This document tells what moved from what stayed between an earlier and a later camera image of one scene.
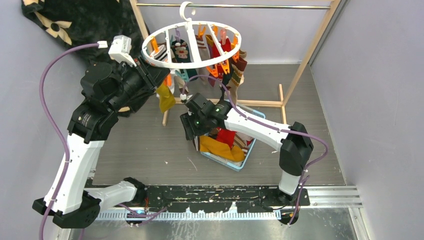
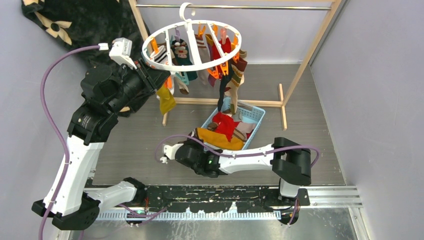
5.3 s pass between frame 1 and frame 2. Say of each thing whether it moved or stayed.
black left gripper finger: stayed
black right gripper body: moved
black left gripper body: stayed
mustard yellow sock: stayed
